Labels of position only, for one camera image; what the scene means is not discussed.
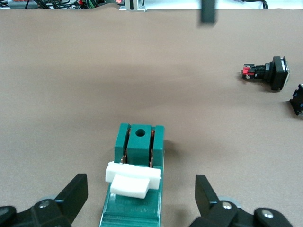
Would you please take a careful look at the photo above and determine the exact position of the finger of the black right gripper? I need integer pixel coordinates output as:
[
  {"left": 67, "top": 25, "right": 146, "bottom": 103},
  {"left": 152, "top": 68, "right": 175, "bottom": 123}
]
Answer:
[{"left": 200, "top": 0, "right": 217, "bottom": 24}]

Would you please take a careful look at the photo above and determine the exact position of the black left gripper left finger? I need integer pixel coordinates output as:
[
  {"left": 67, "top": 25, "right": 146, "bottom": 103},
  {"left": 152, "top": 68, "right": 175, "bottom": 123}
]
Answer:
[{"left": 0, "top": 174, "right": 89, "bottom": 227}]

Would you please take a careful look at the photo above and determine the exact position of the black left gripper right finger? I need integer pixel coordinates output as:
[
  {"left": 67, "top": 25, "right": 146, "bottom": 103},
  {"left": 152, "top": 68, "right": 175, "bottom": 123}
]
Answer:
[{"left": 190, "top": 175, "right": 294, "bottom": 227}]

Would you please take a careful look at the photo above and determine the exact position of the green load switch white lever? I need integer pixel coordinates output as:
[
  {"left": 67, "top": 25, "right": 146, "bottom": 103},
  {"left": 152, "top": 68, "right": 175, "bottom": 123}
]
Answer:
[{"left": 99, "top": 122, "right": 166, "bottom": 227}]

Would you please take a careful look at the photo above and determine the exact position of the square black push button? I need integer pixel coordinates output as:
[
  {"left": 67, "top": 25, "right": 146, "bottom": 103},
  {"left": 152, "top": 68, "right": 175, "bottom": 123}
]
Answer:
[{"left": 241, "top": 56, "right": 291, "bottom": 92}]

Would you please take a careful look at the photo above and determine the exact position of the green mushroom push button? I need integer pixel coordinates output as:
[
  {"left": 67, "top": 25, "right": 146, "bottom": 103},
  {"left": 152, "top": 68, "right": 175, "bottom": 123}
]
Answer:
[{"left": 290, "top": 84, "right": 303, "bottom": 116}]

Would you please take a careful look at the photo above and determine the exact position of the aluminium table bracket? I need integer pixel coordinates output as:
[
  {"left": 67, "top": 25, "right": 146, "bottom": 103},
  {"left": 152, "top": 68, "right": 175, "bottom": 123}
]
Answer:
[{"left": 119, "top": 0, "right": 146, "bottom": 12}]

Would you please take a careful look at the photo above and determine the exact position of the black cable bundle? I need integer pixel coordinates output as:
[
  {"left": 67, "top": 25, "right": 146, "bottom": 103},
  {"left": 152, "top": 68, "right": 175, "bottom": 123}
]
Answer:
[{"left": 0, "top": 0, "right": 105, "bottom": 10}]

